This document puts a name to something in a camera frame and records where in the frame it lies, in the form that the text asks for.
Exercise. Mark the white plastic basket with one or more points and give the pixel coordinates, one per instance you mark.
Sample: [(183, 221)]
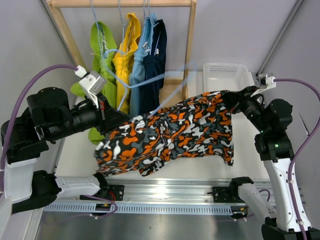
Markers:
[(225, 76)]

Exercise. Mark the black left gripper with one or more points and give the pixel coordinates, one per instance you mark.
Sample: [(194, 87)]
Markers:
[(107, 116)]

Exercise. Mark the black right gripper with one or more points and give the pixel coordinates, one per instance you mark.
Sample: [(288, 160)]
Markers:
[(236, 100)]

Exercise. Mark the slotted cable duct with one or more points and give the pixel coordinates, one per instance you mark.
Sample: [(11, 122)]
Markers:
[(137, 208)]

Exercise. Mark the blue hanger of camouflage shorts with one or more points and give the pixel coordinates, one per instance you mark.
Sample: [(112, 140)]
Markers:
[(151, 80)]

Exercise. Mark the blue hanger of light shorts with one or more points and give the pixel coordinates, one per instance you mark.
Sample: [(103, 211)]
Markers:
[(145, 12)]

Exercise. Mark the navy blue shorts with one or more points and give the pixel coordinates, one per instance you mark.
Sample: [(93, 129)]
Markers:
[(154, 65)]

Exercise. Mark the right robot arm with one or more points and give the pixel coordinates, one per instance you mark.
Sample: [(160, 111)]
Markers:
[(287, 220)]

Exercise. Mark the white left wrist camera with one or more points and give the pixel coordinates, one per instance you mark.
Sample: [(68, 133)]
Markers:
[(91, 83)]

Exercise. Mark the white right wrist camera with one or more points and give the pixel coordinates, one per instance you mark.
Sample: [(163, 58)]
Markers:
[(266, 81)]

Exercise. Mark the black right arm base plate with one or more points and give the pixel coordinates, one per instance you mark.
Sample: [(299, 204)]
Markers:
[(224, 194)]

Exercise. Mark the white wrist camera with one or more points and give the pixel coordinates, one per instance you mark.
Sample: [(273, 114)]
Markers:
[(91, 83), (266, 81)]

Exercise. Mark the orange camouflage patterned shorts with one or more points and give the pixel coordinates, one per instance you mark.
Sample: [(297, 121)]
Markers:
[(197, 127)]

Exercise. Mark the wooden clothes rack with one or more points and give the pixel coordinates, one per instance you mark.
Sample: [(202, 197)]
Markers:
[(55, 7)]

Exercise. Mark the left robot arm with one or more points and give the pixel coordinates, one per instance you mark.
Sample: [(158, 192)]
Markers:
[(47, 119)]

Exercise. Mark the light blue shorts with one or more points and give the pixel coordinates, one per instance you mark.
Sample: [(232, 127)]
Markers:
[(138, 70)]

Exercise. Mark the blue hanger of navy shorts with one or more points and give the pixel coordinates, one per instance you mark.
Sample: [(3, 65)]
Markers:
[(151, 12)]

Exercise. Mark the blue hanger of green shorts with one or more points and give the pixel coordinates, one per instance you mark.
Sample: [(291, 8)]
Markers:
[(102, 55)]

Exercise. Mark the blue hanger of yellow shorts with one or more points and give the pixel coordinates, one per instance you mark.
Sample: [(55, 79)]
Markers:
[(123, 24)]

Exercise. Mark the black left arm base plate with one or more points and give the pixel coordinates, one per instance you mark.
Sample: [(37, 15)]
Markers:
[(113, 192)]

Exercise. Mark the yellow shorts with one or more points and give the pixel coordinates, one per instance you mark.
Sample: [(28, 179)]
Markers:
[(124, 62)]

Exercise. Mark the lime green shorts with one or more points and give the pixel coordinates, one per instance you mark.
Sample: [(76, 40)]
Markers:
[(101, 41)]

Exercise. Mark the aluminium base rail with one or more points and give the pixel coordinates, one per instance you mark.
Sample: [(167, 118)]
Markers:
[(147, 191)]

